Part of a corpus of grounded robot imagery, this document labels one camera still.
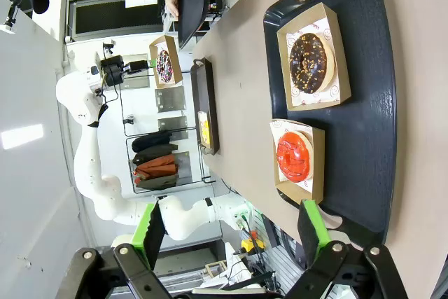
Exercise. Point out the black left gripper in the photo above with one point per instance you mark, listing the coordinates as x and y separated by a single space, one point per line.
112 69

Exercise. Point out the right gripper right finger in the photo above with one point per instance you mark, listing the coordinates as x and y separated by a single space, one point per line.
309 232

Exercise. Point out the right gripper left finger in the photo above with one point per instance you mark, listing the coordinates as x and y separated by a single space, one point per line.
154 232

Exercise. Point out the chocolate donut coloured sprinkles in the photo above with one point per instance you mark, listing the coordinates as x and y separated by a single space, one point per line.
164 66

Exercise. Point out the brown cardboard food box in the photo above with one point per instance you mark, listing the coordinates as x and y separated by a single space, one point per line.
316 159
199 131
344 68
175 54

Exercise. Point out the red glazed donut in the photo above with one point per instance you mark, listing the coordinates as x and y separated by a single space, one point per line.
292 157

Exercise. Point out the dark plastic serving tray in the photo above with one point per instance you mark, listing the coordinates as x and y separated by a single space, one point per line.
367 138
210 85
192 1

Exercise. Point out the yellow glazed donut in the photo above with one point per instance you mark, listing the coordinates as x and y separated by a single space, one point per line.
205 132

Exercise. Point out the chocolate donut with nuts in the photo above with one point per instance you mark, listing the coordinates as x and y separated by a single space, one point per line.
309 64

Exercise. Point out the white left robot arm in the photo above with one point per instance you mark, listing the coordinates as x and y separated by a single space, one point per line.
87 159

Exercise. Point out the person's right hand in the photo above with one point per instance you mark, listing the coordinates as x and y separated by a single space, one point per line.
172 1

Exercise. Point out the olive jacket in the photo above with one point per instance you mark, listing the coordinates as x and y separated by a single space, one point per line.
155 182

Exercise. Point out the black metal clothes rack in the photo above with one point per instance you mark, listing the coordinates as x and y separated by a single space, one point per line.
123 120

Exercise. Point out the yellow emergency stop box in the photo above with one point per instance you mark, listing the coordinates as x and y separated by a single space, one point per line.
252 244

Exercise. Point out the orange jacket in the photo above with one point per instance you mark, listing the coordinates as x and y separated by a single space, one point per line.
157 167

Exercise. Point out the black jacket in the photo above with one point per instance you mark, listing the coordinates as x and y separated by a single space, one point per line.
150 139

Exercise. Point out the dark grey jacket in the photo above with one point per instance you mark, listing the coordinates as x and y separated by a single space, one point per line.
154 153

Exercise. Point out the grey wall panel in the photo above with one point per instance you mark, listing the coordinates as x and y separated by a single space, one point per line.
173 127
169 98

